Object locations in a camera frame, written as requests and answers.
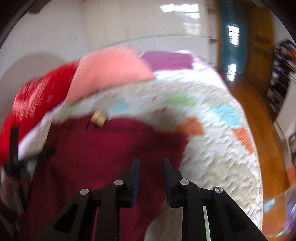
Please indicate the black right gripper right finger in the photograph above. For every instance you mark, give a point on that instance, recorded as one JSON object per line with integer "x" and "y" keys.
{"x": 207, "y": 212}

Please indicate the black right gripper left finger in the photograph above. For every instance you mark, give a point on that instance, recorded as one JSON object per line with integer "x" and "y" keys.
{"x": 95, "y": 215}

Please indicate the dark red knit sweater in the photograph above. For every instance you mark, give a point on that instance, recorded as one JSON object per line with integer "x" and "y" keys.
{"x": 90, "y": 156}

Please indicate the red floral quilt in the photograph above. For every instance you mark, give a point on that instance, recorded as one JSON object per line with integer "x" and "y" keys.
{"x": 33, "y": 100}

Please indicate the yellow sweater neck label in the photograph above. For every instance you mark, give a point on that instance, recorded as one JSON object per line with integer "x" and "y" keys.
{"x": 99, "y": 118}

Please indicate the beige arched headboard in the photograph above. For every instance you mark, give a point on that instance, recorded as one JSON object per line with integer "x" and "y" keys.
{"x": 26, "y": 68}

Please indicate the pink waffle pillow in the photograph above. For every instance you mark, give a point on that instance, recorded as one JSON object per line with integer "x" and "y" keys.
{"x": 107, "y": 68}

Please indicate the heart patterned patchwork bedspread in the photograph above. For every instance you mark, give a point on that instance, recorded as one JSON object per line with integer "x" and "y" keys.
{"x": 220, "y": 149}

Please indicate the cluttered shoe rack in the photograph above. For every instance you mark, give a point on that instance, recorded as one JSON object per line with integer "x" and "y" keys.
{"x": 283, "y": 67}

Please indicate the magenta blanket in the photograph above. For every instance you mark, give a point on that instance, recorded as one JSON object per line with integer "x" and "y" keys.
{"x": 160, "y": 60}

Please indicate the white wardrobe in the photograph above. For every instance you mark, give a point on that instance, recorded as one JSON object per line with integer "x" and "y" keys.
{"x": 154, "y": 25}

